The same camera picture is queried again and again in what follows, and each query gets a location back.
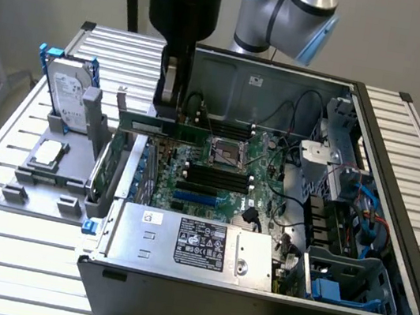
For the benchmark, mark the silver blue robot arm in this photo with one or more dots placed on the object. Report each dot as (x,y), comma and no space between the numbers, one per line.
(255,21)

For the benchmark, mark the green RAM stick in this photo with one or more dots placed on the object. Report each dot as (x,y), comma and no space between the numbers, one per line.
(139,124)

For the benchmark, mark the black expansion slot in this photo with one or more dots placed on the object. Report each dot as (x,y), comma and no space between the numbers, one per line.
(189,185)

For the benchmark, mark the black RAM slot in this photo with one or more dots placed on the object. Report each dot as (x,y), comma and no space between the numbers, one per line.
(220,168)
(217,185)
(219,173)
(218,179)

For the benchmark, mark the blue expansion slot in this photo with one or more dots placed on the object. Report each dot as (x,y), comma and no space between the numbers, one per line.
(193,197)

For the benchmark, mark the green graphics card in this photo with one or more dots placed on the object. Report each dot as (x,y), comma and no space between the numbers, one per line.
(106,165)

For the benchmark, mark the CPU socket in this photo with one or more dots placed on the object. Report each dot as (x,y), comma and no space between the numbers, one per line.
(226,153)

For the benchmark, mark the silver hard disk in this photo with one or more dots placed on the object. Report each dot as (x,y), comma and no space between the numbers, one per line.
(66,91)

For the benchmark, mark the silver CPU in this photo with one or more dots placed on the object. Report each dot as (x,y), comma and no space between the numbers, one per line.
(49,152)

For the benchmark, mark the green motherboard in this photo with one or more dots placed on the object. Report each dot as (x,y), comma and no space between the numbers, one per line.
(262,182)

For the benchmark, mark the blue case latch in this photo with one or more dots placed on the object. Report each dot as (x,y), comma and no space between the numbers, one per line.
(89,226)

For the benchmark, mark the silver power supply unit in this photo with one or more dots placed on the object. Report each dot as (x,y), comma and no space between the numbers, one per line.
(164,246)

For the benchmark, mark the grey parts rack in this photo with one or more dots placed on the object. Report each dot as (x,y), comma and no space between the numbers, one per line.
(45,187)

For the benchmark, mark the silver drive cage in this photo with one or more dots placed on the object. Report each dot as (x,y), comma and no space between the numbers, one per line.
(339,146)

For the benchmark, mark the black open PC case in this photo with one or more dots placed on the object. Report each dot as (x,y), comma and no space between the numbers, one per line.
(209,313)

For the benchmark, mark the grey disk bay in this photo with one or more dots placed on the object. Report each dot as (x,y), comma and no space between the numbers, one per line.
(370,279)

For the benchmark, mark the black upright post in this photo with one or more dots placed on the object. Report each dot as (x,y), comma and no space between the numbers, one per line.
(133,13)

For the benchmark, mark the hard drive with blue bracket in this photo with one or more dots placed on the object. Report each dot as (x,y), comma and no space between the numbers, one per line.
(54,51)

